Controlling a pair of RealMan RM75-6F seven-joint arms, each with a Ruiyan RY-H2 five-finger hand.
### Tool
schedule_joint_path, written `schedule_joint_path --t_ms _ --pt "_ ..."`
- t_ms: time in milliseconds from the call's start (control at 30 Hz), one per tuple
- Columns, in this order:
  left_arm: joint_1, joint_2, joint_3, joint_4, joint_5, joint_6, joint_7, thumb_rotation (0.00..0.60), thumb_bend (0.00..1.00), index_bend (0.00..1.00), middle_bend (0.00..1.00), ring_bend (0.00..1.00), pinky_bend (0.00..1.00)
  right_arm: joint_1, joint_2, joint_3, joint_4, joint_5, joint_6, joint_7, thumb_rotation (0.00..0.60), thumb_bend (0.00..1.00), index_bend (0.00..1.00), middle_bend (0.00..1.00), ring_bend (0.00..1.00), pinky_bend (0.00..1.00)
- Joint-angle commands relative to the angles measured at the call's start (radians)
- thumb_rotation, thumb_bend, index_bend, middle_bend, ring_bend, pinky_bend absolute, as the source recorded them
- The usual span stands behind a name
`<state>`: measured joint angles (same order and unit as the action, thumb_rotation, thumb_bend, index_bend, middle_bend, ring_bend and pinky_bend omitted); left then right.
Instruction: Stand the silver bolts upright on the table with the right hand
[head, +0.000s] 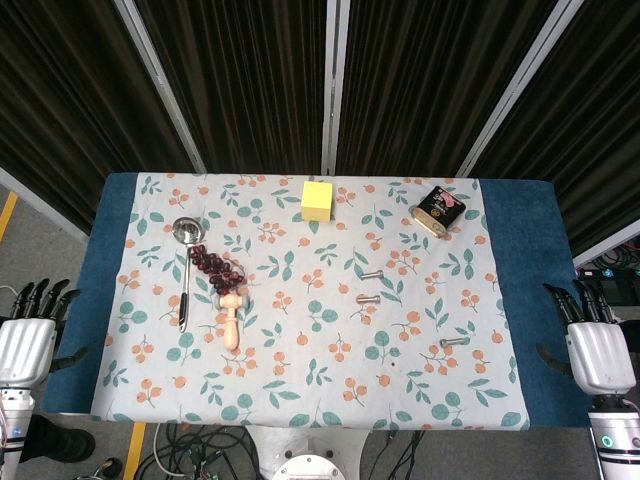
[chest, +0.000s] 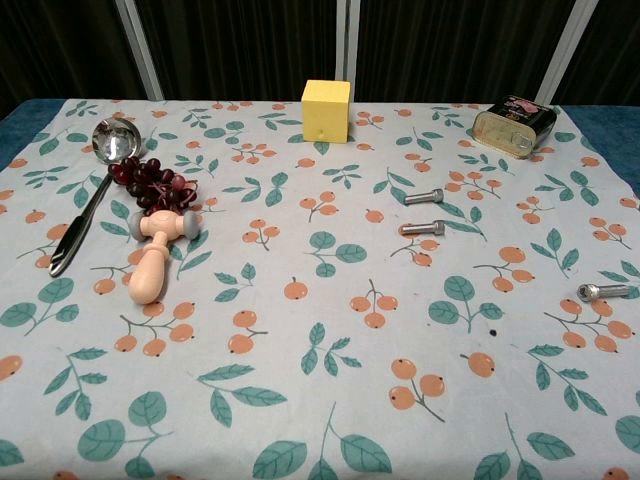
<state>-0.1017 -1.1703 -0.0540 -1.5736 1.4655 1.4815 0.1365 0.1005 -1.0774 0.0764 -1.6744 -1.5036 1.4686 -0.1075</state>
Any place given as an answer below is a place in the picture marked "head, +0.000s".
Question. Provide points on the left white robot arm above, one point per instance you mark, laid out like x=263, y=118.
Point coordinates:
x=15, y=425

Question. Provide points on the aluminium partition post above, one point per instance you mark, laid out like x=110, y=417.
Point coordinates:
x=520, y=85
x=40, y=200
x=160, y=85
x=334, y=75
x=607, y=249

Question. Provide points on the metal bolt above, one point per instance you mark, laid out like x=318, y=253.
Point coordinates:
x=454, y=342
x=372, y=274
x=368, y=299

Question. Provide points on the wooden toy hammer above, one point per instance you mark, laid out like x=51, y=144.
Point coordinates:
x=231, y=325

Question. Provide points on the black gold tin can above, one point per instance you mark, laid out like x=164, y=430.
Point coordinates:
x=440, y=207

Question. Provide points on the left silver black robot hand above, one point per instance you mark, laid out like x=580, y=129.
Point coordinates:
x=25, y=350

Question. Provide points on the floral print tablecloth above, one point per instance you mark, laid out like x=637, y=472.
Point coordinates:
x=300, y=370

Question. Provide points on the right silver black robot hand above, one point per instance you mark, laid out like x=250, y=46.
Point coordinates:
x=597, y=355

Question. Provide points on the yellow cube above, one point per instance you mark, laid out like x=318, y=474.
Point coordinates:
x=317, y=200

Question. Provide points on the blue table cover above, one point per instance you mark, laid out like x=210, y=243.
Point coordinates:
x=525, y=250

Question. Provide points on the dark pleated curtain panel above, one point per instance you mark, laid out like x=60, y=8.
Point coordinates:
x=425, y=85
x=590, y=125
x=240, y=85
x=65, y=100

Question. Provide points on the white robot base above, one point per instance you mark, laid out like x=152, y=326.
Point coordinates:
x=310, y=450

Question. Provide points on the dark red grape bunch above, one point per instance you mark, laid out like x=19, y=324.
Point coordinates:
x=217, y=270

